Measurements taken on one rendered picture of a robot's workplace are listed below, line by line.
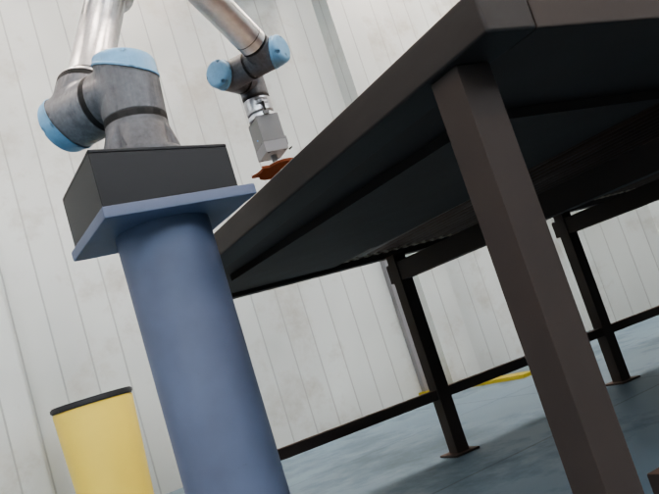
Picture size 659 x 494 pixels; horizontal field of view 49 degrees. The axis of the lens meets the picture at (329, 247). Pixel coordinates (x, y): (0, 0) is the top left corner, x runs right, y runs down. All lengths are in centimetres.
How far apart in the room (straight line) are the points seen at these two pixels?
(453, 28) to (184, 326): 64
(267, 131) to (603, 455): 129
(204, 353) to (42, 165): 412
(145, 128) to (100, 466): 294
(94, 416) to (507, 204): 334
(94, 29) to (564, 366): 114
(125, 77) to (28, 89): 412
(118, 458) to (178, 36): 330
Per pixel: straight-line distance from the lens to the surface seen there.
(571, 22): 104
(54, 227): 514
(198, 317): 124
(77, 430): 411
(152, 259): 126
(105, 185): 123
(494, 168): 96
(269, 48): 187
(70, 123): 148
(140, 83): 139
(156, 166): 127
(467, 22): 96
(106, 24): 165
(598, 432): 98
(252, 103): 201
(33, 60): 560
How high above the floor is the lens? 55
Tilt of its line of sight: 8 degrees up
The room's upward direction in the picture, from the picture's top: 18 degrees counter-clockwise
